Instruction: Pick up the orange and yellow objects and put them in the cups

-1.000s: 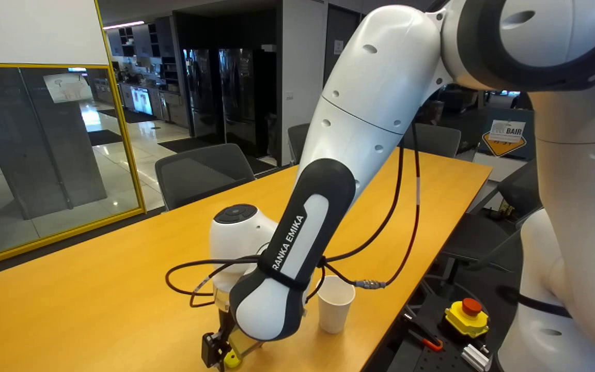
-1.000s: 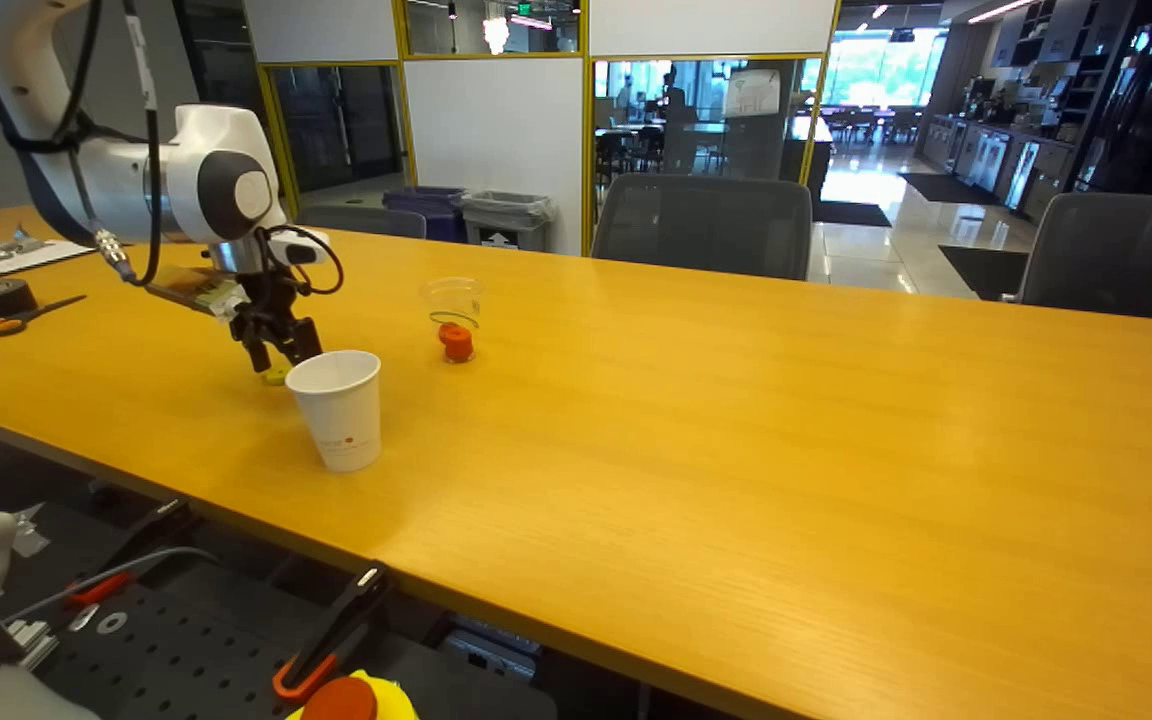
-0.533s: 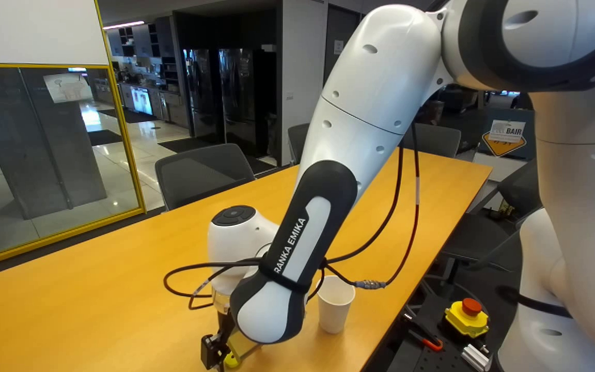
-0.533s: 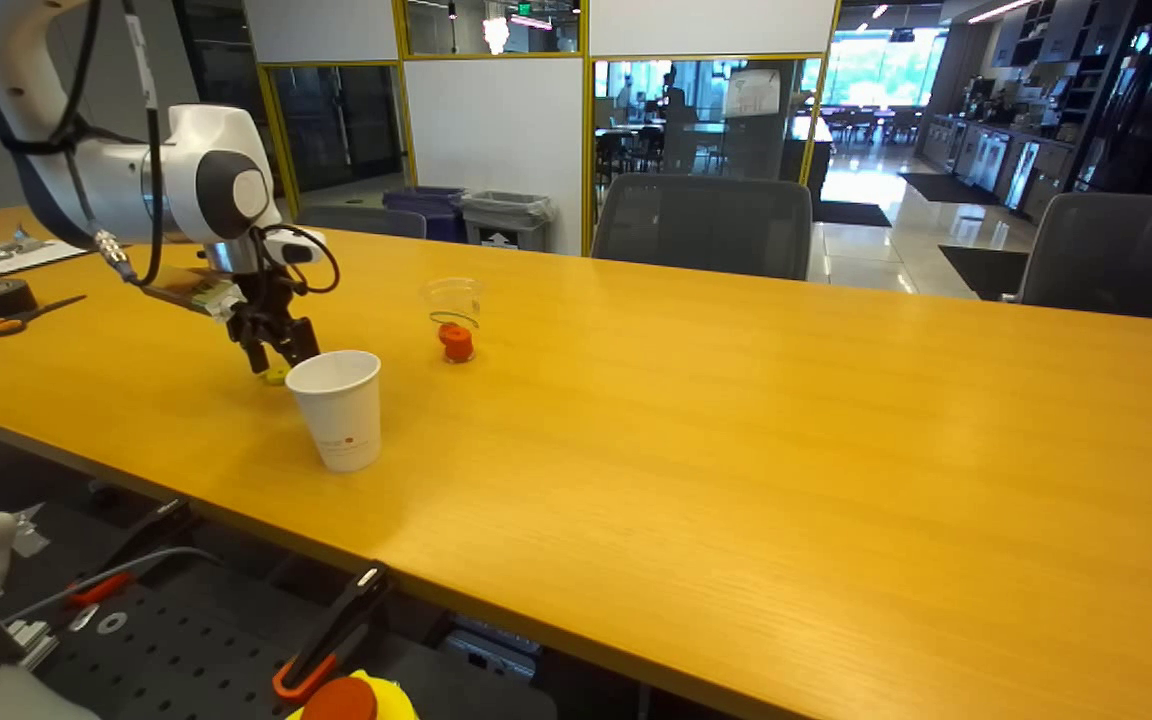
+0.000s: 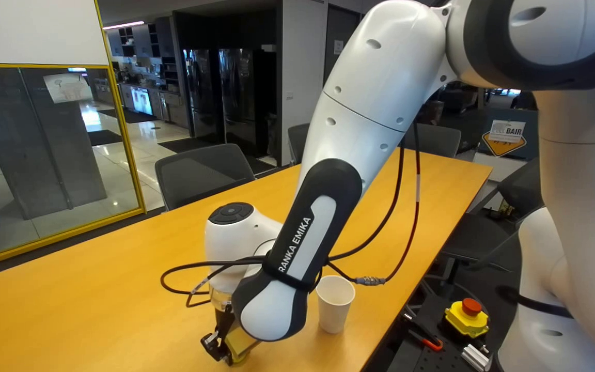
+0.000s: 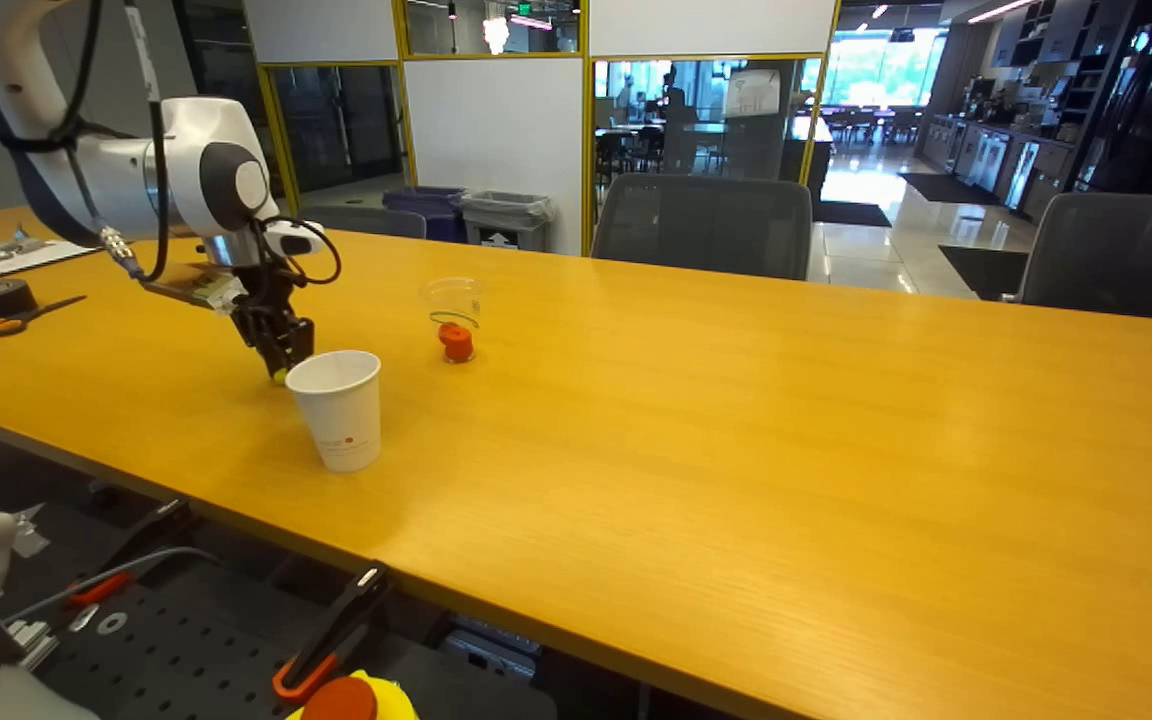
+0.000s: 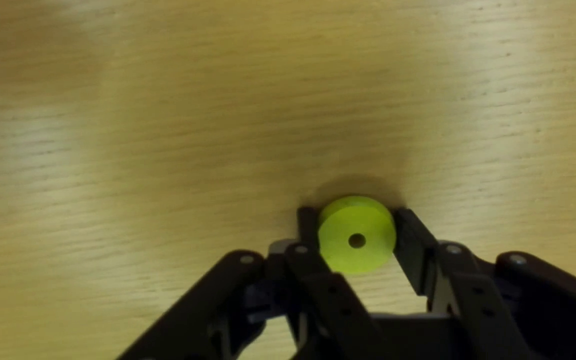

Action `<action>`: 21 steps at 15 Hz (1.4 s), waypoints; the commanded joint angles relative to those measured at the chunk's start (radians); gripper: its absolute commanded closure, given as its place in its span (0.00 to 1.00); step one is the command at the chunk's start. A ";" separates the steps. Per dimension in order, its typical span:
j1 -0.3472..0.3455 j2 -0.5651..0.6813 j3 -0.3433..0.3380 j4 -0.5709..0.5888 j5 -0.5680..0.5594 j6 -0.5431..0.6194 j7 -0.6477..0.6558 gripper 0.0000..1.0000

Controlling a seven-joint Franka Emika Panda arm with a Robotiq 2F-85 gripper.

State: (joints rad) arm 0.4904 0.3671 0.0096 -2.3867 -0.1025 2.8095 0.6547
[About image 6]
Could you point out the grey office chair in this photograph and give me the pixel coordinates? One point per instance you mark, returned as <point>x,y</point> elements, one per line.
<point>1123,252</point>
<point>704,226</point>

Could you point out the black display cabinets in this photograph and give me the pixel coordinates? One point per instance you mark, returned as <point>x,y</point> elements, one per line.
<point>1123,106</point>

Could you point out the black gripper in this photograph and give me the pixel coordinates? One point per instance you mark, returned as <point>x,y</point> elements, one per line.
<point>267,308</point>

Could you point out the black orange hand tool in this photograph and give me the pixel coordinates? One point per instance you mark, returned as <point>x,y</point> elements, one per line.
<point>336,625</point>

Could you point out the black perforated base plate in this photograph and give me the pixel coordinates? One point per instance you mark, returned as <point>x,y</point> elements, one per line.
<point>163,654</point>

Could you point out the yellow round disc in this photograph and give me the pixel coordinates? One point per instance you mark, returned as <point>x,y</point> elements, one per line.
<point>275,381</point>

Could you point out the yellow framed glass partition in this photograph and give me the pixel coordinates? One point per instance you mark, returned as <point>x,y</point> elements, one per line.
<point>736,123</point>

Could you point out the white wall panel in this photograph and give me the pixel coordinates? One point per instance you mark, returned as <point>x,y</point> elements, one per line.
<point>710,26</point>

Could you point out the white paper cup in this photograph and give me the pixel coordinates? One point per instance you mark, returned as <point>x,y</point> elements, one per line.
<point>336,414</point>

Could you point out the white partition board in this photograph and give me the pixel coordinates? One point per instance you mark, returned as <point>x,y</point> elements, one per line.
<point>498,126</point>

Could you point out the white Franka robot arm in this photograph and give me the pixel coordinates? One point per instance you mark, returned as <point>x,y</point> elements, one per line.
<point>199,175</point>

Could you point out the clear plastic cup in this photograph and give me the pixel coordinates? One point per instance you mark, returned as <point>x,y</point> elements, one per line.
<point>454,303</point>

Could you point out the tan wrist camera block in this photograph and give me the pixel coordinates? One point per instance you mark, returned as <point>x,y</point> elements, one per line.
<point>199,288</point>

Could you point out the yellow red emergency stop button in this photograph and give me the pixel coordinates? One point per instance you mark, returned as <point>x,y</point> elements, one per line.
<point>357,703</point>

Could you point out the white paper sheet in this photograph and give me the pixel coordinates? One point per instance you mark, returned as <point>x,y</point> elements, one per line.
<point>16,261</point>

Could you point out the blue waste bin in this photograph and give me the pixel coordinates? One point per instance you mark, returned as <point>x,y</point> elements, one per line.
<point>429,209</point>

